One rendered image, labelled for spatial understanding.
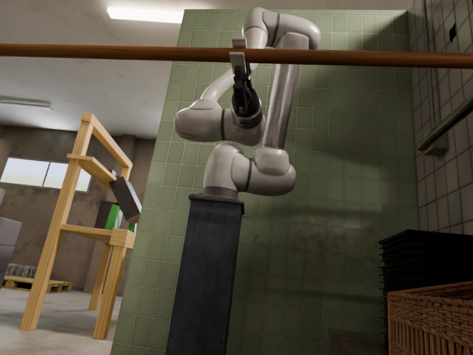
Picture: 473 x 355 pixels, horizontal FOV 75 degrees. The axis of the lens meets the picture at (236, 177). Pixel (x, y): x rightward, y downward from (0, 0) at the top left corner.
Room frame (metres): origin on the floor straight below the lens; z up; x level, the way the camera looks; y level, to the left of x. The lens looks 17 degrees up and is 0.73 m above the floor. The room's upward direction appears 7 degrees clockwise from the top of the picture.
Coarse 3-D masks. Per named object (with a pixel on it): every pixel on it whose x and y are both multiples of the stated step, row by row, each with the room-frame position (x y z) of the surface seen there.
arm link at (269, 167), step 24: (288, 24) 1.00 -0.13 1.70; (312, 24) 1.01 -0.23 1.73; (288, 48) 1.04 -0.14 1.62; (312, 48) 1.06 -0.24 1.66; (288, 72) 1.09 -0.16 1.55; (288, 96) 1.13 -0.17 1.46; (288, 120) 1.19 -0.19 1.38; (264, 144) 1.23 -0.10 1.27; (264, 168) 1.23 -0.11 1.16; (288, 168) 1.25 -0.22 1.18; (264, 192) 1.29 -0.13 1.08; (288, 192) 1.31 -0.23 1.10
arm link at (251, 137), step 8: (224, 112) 0.86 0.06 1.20; (224, 120) 0.85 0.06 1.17; (232, 120) 0.85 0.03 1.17; (264, 120) 0.85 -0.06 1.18; (224, 128) 0.86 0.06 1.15; (232, 128) 0.85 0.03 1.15; (240, 128) 0.84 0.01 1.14; (256, 128) 0.84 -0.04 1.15; (264, 128) 0.88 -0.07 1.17; (224, 136) 0.88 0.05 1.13; (232, 136) 0.88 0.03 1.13; (240, 136) 0.87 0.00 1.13; (248, 136) 0.87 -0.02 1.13; (256, 136) 0.88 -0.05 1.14; (248, 144) 0.93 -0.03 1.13; (256, 144) 0.96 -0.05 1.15
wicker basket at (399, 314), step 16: (416, 288) 0.79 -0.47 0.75; (432, 288) 0.78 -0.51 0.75; (448, 288) 0.78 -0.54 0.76; (464, 288) 0.77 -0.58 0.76; (400, 304) 0.73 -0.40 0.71; (416, 304) 0.64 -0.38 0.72; (432, 304) 0.56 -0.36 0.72; (448, 304) 0.50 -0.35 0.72; (464, 304) 0.47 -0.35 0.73; (400, 320) 0.73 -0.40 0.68; (416, 320) 0.65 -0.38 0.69; (432, 320) 0.58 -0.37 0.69; (448, 320) 0.52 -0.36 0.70; (464, 320) 0.48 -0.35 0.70; (400, 336) 0.74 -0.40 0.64; (416, 336) 0.65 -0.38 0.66; (432, 336) 0.58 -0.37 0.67; (448, 336) 0.52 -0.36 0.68; (464, 336) 0.48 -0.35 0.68; (400, 352) 0.74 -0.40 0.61; (416, 352) 0.65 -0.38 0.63; (432, 352) 0.58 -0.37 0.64
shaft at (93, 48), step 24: (0, 48) 0.63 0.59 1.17; (24, 48) 0.62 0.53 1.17; (48, 48) 0.61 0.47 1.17; (72, 48) 0.61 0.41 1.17; (96, 48) 0.60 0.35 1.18; (120, 48) 0.59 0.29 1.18; (144, 48) 0.58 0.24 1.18; (168, 48) 0.58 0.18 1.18; (192, 48) 0.57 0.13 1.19; (216, 48) 0.56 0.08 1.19; (240, 48) 0.56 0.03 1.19
